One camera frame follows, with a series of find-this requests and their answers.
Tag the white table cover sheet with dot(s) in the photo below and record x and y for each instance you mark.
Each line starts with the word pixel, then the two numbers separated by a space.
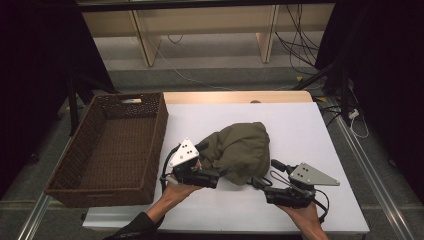
pixel 300 133

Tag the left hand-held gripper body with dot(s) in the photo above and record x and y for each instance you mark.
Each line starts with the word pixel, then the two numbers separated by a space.
pixel 185 155

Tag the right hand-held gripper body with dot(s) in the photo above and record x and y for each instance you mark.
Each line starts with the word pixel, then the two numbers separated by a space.
pixel 310 176

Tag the olive green garment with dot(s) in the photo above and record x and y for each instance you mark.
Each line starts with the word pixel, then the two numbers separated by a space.
pixel 240 150

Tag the aluminium floor rail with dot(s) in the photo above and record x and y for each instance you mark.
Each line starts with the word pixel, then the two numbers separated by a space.
pixel 35 216
pixel 373 173

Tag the black metal stand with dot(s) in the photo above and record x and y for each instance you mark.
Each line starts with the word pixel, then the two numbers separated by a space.
pixel 72 106
pixel 343 86

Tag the black curtain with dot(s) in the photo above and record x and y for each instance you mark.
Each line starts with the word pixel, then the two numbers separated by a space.
pixel 383 50
pixel 33 50

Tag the person's left hand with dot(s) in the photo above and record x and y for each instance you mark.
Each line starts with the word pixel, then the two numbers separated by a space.
pixel 175 193

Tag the light wooden table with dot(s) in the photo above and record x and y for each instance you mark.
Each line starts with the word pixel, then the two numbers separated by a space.
pixel 216 97

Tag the brown wicker basket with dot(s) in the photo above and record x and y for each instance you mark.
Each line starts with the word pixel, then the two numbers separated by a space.
pixel 113 150

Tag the light wooden cabinet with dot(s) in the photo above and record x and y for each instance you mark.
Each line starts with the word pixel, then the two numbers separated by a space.
pixel 206 20

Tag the person's right hand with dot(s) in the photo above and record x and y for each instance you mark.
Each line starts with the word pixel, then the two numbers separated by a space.
pixel 306 216

